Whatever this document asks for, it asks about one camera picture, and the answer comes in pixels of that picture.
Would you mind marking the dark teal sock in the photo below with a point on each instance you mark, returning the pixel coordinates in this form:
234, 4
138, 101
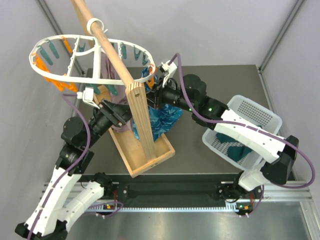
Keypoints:
225, 139
236, 153

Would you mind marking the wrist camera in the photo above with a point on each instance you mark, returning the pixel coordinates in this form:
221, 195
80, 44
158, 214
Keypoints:
168, 69
87, 96

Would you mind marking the blue patterned cloth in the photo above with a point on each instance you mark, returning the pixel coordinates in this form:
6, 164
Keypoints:
161, 119

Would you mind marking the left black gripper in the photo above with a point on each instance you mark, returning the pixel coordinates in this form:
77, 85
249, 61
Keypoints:
120, 113

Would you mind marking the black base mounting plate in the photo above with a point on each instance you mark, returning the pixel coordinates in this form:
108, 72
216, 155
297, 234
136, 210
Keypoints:
175, 190

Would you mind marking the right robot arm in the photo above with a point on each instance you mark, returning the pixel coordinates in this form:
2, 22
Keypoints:
278, 153

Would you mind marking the wooden rod stand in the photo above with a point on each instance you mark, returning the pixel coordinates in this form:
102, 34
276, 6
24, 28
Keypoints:
138, 155

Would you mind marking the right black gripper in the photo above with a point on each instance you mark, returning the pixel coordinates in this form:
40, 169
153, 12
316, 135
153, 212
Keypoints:
155, 96

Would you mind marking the white perforated plastic basket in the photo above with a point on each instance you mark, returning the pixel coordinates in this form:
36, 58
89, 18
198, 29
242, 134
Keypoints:
260, 127

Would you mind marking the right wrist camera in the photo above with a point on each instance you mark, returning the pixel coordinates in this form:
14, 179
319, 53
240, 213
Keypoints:
168, 69

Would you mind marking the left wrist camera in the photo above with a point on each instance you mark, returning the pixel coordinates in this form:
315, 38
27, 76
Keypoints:
87, 96

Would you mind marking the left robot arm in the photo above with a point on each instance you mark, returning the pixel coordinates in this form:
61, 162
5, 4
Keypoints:
53, 217

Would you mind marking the lilac cloth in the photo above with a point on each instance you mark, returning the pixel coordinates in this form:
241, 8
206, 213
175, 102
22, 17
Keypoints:
117, 92

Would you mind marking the white round clip hanger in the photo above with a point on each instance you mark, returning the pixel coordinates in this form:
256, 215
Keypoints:
85, 62

